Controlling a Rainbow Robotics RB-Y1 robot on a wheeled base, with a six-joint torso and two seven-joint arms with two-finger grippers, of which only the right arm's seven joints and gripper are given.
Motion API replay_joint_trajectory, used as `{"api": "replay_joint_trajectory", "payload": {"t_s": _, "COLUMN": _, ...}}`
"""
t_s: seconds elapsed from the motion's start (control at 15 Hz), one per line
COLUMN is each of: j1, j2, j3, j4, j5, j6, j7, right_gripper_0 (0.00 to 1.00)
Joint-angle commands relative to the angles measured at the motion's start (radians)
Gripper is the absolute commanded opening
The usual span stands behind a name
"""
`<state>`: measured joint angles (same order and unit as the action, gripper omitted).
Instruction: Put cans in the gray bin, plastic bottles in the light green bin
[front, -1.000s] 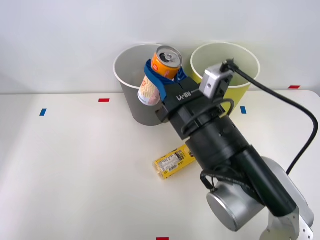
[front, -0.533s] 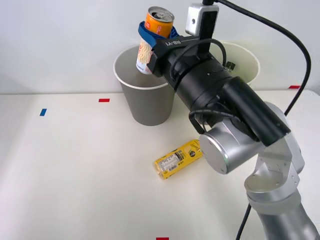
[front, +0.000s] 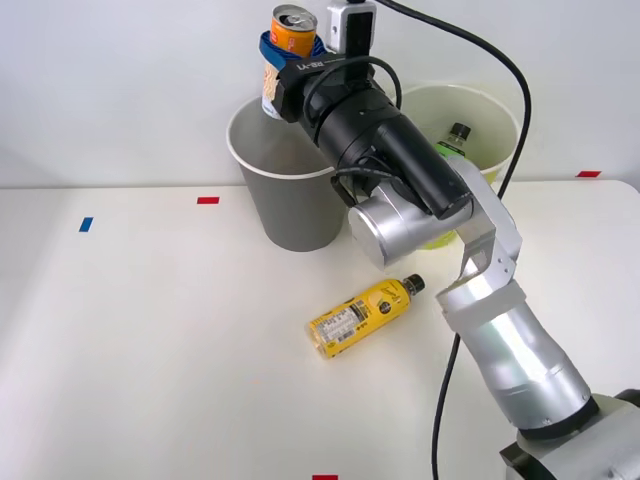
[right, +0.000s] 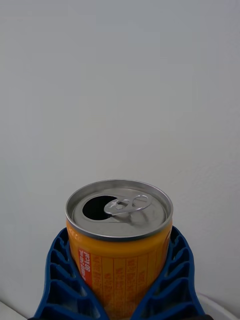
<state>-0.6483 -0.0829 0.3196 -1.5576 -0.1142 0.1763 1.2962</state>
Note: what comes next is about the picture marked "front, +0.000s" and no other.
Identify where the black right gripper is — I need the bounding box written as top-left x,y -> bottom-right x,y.
258,30 -> 382,124

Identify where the orange and white drink can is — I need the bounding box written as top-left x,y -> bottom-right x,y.
260,4 -> 319,120

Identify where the grey plastic waste bin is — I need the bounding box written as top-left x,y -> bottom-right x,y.
225,94 -> 351,253

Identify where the green label plastic bottle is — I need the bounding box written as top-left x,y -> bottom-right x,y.
433,122 -> 472,160

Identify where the yellow-green plastic waste bin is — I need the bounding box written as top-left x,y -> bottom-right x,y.
399,83 -> 520,251

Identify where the yellow label plastic bottle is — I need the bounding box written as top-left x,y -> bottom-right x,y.
305,273 -> 427,361

